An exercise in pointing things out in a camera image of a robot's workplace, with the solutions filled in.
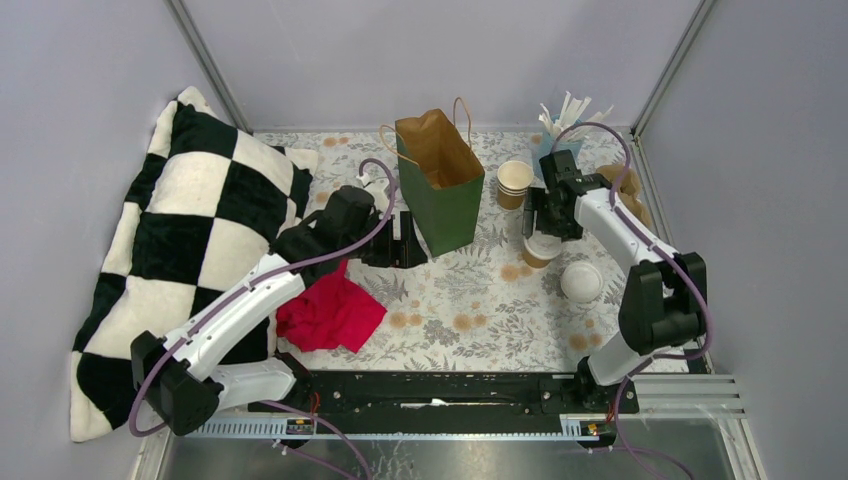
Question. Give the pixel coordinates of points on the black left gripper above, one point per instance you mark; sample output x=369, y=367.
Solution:
x=404, y=253

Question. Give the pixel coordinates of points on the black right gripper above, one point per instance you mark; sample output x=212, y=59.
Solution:
x=567, y=231

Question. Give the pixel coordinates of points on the green paper bag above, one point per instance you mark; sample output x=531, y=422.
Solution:
x=440, y=176

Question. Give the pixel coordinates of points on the brown cardboard cup carrier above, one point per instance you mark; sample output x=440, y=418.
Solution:
x=628, y=191

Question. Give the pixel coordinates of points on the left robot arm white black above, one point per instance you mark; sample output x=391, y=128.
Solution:
x=181, y=376

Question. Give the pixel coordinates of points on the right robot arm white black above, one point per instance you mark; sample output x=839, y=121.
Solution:
x=664, y=299

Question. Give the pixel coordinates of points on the stack of paper cups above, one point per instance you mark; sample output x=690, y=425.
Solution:
x=513, y=180

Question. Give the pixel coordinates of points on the blue cup holder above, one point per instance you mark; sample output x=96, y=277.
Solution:
x=547, y=145

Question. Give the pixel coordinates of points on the stack of white lids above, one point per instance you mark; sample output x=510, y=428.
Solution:
x=581, y=282

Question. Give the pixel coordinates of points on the floral table mat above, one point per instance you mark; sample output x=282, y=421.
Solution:
x=481, y=307

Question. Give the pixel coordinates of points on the red cloth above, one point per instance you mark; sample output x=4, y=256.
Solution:
x=334, y=312

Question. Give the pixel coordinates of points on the white wrapped straws bundle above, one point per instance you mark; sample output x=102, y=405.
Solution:
x=571, y=113

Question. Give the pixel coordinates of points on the black white checkered pillow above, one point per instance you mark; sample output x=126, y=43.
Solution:
x=206, y=204

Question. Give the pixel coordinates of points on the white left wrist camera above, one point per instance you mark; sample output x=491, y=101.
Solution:
x=377, y=188

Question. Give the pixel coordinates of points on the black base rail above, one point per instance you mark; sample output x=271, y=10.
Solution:
x=416, y=402

